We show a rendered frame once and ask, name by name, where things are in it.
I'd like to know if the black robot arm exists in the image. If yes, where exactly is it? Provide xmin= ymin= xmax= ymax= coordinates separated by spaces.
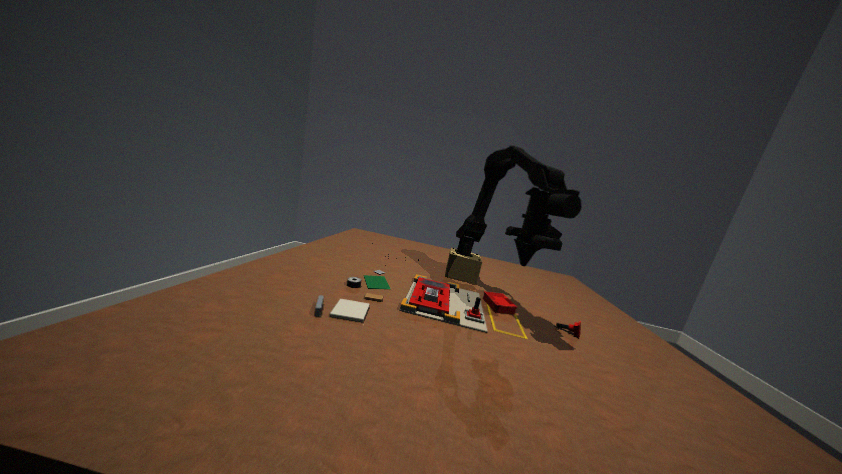
xmin=455 ymin=145 xmax=581 ymax=257

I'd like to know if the green flat mat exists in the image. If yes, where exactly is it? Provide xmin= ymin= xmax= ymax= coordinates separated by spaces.
xmin=364 ymin=275 xmax=391 ymax=289

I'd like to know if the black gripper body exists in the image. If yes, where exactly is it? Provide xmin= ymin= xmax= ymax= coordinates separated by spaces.
xmin=505 ymin=211 xmax=562 ymax=251

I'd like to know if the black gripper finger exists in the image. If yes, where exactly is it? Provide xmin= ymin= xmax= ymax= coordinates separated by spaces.
xmin=514 ymin=239 xmax=524 ymax=265
xmin=521 ymin=242 xmax=542 ymax=266

